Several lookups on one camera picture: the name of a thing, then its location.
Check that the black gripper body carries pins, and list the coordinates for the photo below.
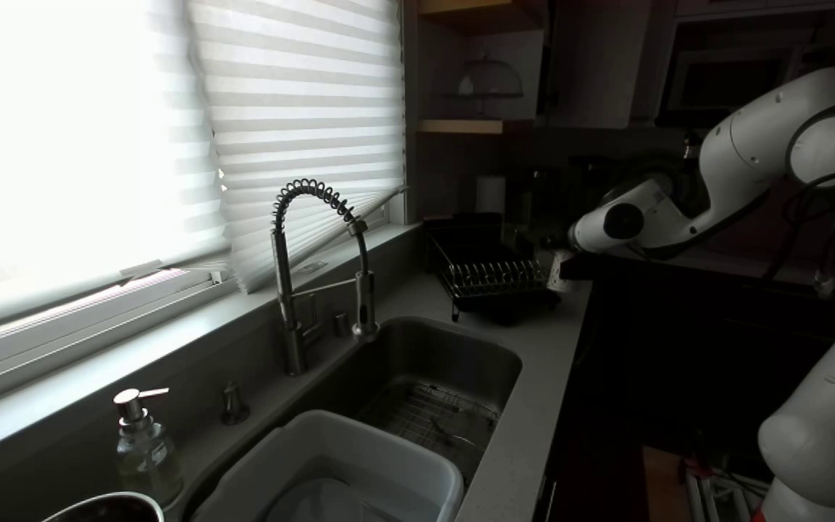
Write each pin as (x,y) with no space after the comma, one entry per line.
(590,265)

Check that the patterned paper cup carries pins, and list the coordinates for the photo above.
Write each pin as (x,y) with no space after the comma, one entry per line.
(555,278)

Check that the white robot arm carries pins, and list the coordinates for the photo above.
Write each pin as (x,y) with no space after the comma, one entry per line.
(780,130)

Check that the black dish rack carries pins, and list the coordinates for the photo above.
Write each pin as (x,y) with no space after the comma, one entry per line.
(483,271)

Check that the white paper towel roll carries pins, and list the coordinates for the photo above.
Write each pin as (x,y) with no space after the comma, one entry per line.
(492,191)

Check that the steel kitchen sink basin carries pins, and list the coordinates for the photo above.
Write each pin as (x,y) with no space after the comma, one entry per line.
(393,433)

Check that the white plastic dish tub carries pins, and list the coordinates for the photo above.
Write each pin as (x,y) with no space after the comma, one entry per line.
(329,467)

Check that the white window blind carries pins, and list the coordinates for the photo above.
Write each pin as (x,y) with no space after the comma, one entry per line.
(300,88)

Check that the soap dispenser bottle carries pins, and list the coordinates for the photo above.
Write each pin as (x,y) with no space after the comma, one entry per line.
(146,455)

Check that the dark bowl with white rim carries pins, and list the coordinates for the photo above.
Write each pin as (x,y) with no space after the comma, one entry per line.
(116,504)

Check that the wire sink grid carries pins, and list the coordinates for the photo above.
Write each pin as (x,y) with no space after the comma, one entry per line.
(442,419)

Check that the wooden wall shelf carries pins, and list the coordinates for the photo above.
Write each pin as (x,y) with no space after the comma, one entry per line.
(480,65)

